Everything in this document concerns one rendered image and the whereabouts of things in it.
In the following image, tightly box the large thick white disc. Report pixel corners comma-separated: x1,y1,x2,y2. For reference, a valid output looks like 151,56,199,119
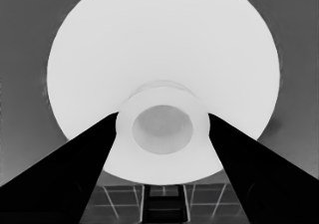
46,0,282,186

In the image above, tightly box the dark robot body block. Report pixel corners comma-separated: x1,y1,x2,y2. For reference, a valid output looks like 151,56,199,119
142,183,187,224

